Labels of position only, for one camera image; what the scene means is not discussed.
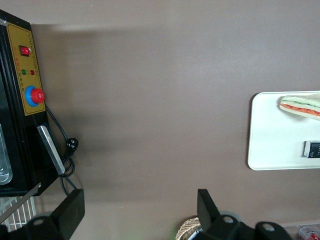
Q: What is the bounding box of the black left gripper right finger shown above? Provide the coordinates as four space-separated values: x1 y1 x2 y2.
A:
196 188 222 234

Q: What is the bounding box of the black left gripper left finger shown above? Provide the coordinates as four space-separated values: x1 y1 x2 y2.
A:
51 188 86 240

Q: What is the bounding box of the cream plastic tray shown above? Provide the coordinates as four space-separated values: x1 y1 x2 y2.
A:
247 91 320 172

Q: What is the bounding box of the black gum box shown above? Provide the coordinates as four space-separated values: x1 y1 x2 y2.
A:
303 140 320 160

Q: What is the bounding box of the light oval wicker basket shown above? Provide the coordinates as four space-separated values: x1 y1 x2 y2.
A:
175 216 204 240

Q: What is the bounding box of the clear plastic container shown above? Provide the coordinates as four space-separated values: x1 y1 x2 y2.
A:
0 121 14 186

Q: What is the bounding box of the red cola bottle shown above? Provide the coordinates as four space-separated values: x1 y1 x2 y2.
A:
298 225 320 240

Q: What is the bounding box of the wrapped triangle sandwich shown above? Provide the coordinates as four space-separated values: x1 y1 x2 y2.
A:
276 91 320 122

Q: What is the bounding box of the black sealing machine yellow panel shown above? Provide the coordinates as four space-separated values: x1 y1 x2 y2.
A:
0 8 67 199

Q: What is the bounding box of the white wire basket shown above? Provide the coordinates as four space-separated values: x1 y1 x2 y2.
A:
0 194 39 235

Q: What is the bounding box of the black power cable with plug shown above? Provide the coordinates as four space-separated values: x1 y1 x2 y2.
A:
44 104 79 196

